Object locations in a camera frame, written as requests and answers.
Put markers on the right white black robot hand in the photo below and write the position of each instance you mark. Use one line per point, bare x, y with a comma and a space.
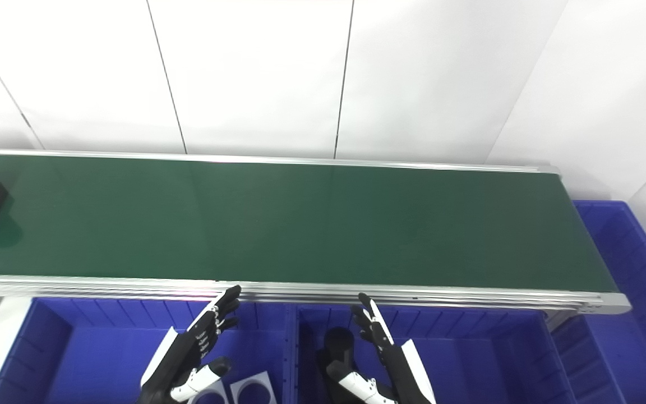
398, 370

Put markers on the blue bin with black parts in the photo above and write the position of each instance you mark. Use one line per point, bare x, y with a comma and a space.
480, 365

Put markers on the green conveyor belt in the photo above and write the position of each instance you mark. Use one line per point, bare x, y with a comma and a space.
469, 297
300, 224

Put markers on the empty blue bin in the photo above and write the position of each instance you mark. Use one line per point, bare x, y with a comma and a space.
631, 314

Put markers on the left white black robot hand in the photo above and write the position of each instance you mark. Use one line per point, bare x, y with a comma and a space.
188, 353

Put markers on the blue bin with white parts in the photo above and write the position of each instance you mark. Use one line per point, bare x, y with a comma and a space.
98, 359

